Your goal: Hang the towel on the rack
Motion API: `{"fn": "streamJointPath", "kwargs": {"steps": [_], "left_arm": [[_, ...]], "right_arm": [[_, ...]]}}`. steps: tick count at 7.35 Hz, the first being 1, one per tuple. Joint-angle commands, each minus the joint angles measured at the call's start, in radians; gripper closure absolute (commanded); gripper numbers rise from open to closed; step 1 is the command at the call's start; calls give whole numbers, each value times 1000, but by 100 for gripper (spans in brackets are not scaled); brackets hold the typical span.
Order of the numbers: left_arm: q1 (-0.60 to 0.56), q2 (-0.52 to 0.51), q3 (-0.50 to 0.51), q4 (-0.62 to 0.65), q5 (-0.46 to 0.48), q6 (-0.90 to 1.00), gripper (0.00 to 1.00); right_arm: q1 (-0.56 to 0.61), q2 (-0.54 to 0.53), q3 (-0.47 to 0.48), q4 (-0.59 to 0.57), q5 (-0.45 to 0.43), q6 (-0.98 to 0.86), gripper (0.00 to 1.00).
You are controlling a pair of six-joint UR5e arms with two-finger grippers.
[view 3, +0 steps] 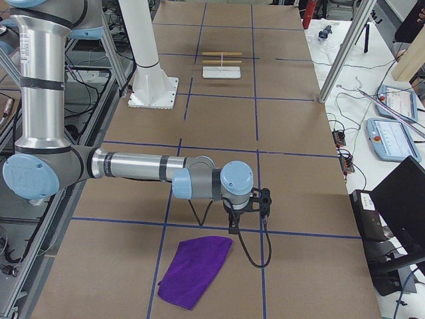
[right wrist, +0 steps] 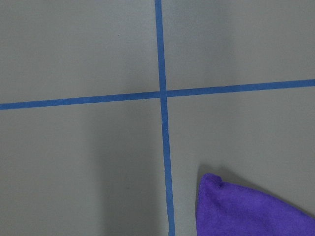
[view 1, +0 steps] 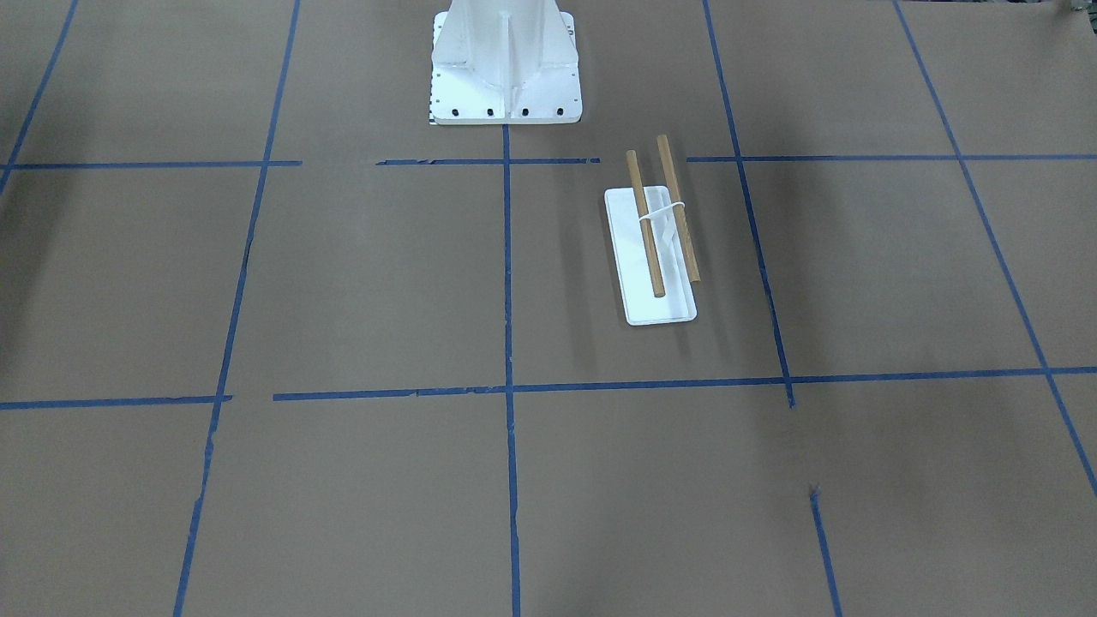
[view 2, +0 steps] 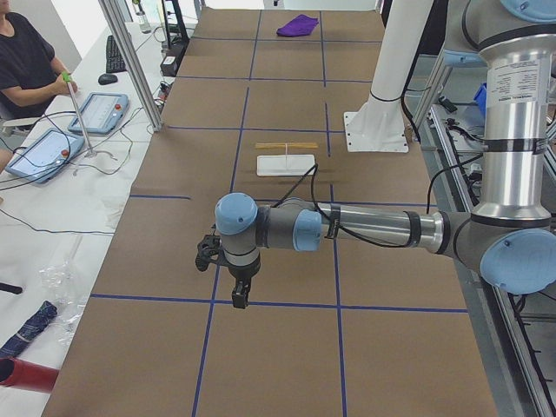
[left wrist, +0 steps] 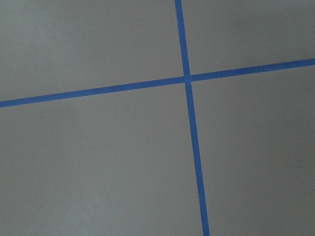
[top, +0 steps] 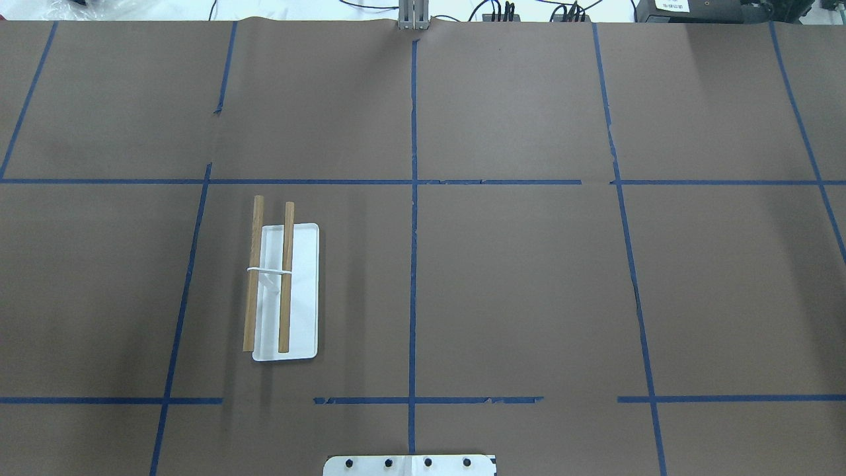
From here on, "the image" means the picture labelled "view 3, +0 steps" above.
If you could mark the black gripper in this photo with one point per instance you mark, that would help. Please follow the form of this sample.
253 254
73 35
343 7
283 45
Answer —
233 209

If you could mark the purple towel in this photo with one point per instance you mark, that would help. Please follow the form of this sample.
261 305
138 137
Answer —
194 267

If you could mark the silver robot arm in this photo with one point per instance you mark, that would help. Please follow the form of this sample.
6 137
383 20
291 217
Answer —
45 162

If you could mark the white towel rack base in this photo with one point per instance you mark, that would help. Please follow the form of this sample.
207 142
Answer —
221 72

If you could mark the lower wooden rack bar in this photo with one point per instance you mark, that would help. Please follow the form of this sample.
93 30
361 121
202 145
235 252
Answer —
221 62

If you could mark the wooden rack bar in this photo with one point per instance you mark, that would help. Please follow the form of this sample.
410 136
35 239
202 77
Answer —
221 62
221 53

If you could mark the upper wooden rack bar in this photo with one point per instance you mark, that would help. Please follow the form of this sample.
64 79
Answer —
221 53

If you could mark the near orange connector block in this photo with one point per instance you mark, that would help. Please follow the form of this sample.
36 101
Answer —
346 161

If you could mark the orange connector block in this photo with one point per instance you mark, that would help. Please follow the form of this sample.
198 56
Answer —
346 161
339 138

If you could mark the far orange connector block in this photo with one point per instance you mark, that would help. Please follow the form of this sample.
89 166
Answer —
339 138

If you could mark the black computer box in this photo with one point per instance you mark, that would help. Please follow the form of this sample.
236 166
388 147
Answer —
377 246

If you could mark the black monitor with stand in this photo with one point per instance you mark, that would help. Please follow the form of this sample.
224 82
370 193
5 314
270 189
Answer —
399 199

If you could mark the near teach pendant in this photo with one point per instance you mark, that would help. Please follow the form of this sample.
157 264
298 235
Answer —
391 140

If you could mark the teach pendant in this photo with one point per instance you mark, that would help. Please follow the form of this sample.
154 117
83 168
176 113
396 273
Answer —
400 100
391 140

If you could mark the far teach pendant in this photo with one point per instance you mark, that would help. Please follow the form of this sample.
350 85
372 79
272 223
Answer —
400 100

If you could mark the red fire extinguisher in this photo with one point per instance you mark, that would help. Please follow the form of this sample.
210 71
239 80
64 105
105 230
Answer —
309 12

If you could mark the wooden beam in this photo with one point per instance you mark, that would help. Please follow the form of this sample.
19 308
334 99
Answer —
412 60

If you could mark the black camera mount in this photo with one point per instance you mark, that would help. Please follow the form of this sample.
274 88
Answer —
260 202

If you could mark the white camera pole with base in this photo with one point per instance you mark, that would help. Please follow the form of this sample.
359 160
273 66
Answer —
151 87

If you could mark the aluminium frame post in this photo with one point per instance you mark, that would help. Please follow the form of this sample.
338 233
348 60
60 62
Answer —
352 35

